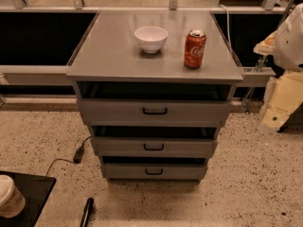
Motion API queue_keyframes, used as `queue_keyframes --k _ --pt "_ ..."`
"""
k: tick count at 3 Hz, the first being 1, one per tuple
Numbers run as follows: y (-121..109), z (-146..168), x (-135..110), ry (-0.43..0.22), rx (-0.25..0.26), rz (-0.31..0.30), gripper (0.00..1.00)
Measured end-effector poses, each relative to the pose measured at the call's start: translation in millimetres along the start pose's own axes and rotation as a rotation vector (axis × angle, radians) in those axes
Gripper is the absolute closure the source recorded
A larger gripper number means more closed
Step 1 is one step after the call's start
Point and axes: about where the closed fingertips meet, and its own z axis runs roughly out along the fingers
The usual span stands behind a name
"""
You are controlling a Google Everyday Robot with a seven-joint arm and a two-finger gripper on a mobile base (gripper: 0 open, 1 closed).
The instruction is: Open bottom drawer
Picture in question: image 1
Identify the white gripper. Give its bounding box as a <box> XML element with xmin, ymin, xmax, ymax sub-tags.
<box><xmin>253</xmin><ymin>31</ymin><xmax>303</xmax><ymax>133</ymax></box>

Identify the grey bottom drawer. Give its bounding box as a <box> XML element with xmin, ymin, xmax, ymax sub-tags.
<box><xmin>100</xmin><ymin>163</ymin><xmax>207</xmax><ymax>181</ymax></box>

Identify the grey drawer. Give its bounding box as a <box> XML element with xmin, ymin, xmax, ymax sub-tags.
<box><xmin>100</xmin><ymin>163</ymin><xmax>207</xmax><ymax>181</ymax></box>
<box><xmin>77</xmin><ymin>98</ymin><xmax>231</xmax><ymax>127</ymax></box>
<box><xmin>92</xmin><ymin>137</ymin><xmax>218</xmax><ymax>158</ymax></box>

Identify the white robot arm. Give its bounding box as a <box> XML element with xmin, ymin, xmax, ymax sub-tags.
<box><xmin>254</xmin><ymin>4</ymin><xmax>303</xmax><ymax>132</ymax></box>

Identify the grey drawer cabinet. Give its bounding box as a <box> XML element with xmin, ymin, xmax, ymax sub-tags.
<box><xmin>67</xmin><ymin>9</ymin><xmax>242</xmax><ymax>181</ymax></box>

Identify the grey top drawer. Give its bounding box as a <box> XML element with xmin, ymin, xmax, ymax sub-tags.
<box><xmin>77</xmin><ymin>98</ymin><xmax>231</xmax><ymax>127</ymax></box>

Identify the grey middle drawer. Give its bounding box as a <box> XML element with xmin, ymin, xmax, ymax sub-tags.
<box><xmin>92</xmin><ymin>137</ymin><xmax>218</xmax><ymax>158</ymax></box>

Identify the orange soda can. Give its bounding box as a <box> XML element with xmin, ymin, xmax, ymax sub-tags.
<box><xmin>184</xmin><ymin>29</ymin><xmax>206</xmax><ymax>69</ymax></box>

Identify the white bowl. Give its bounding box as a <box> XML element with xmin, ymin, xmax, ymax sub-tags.
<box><xmin>134</xmin><ymin>26</ymin><xmax>168</xmax><ymax>53</ymax></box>

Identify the black marker pen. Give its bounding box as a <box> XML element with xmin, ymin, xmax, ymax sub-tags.
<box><xmin>80</xmin><ymin>198</ymin><xmax>94</xmax><ymax>227</ymax></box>

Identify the white paper coffee cup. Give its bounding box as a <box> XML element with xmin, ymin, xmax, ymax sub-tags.
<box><xmin>0</xmin><ymin>175</ymin><xmax>26</xmax><ymax>218</ymax></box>

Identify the white cable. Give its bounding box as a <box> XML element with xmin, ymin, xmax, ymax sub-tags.
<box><xmin>219</xmin><ymin>4</ymin><xmax>234</xmax><ymax>54</ymax></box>

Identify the black power adapter with cable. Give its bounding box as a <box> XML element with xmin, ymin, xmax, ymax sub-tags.
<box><xmin>45</xmin><ymin>136</ymin><xmax>90</xmax><ymax>176</ymax></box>

